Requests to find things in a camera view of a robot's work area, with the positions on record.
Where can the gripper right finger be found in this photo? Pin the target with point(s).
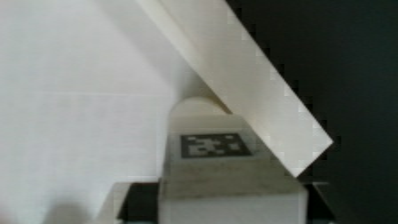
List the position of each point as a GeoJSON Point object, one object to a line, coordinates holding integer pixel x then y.
{"type": "Point", "coordinates": [320, 212]}

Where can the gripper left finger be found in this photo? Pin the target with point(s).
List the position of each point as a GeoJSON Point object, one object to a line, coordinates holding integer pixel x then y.
{"type": "Point", "coordinates": [110, 208]}

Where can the white table leg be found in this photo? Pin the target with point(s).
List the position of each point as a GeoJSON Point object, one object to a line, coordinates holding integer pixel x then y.
{"type": "Point", "coordinates": [226, 185]}

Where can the white square table top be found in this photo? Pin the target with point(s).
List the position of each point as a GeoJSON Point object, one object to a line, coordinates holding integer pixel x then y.
{"type": "Point", "coordinates": [105, 59]}

